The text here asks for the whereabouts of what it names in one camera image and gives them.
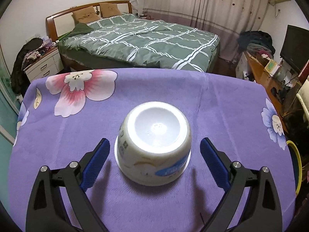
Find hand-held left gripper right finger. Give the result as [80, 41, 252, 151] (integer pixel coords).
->
[199, 137, 283, 232]

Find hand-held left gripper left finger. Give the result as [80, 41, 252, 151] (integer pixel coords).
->
[26, 138, 110, 232]

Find yellow rimmed trash bin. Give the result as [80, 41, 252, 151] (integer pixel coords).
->
[286, 140, 302, 189]

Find purple floral tablecloth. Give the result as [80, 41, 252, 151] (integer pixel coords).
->
[8, 68, 302, 232]

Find wooden desk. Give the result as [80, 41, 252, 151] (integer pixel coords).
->
[241, 51, 290, 133]

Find white cardboard box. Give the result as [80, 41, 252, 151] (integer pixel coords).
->
[235, 52, 250, 81]

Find sliding door wardrobe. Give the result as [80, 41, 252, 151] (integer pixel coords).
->
[0, 58, 25, 150]

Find white nightstand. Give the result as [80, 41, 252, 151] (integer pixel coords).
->
[24, 47, 64, 83]

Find dark clothes heap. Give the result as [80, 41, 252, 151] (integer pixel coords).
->
[11, 38, 50, 95]

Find pile of folded clothes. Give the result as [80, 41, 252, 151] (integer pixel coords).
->
[238, 30, 276, 56]

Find floral tissue box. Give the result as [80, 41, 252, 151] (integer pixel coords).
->
[42, 37, 57, 47]

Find dark green cloth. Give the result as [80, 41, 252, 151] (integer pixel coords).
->
[64, 23, 93, 38]

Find bed with green quilt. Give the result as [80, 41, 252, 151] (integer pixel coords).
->
[57, 13, 221, 72]

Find black television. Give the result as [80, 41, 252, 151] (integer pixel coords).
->
[280, 25, 309, 73]

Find wooden bed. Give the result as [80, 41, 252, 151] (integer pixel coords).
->
[46, 0, 221, 74]

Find brown pillow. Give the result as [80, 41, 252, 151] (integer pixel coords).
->
[99, 2, 122, 17]
[72, 7, 100, 22]

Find beige and mauve curtain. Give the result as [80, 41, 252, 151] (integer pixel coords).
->
[142, 0, 273, 61]

